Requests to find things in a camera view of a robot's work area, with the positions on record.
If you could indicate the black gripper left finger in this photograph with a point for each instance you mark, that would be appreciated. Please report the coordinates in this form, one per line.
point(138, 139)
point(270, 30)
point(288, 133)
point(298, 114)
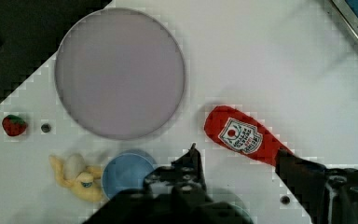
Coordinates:
point(185, 170)

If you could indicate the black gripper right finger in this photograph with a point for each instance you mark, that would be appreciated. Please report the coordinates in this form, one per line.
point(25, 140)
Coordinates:
point(329, 195)

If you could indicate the red ketchup bottle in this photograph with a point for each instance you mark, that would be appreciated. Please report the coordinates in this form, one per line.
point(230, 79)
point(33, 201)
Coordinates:
point(230, 128)

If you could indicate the grey round plate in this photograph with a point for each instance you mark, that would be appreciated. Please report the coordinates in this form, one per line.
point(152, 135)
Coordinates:
point(120, 74)

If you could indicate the yellow peeled banana toy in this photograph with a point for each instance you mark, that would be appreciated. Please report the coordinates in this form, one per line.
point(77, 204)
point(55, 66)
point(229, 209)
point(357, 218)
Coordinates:
point(81, 179)

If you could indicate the small red strawberry toy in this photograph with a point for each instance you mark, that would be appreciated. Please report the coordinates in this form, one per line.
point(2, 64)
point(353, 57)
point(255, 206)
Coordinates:
point(14, 125)

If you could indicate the green mug with handle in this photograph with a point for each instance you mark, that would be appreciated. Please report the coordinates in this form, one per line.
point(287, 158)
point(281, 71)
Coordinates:
point(233, 201)

